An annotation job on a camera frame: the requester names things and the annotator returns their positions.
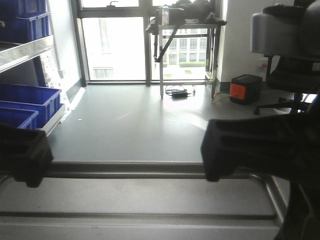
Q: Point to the black office chair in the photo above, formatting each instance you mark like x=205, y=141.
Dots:
x=297, y=76

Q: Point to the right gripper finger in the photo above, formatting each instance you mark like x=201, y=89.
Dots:
x=286, y=146

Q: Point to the blue bin top shelf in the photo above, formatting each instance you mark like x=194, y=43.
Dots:
x=23, y=21

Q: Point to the steel table by window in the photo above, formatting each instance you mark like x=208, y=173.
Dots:
x=186, y=52

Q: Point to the ribbed silver metal tray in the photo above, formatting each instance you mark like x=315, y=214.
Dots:
x=140, y=201

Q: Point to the blue bin front lower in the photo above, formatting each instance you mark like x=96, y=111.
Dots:
x=19, y=118

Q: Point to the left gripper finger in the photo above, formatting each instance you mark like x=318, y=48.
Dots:
x=24, y=154

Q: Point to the black orange power box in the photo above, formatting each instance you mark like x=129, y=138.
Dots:
x=245, y=89

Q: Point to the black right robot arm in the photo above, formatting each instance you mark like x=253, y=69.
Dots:
x=289, y=31

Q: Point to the black power adapter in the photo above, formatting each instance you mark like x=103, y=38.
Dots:
x=179, y=91

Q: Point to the blue bin on shelf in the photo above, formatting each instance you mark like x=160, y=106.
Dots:
x=46, y=101

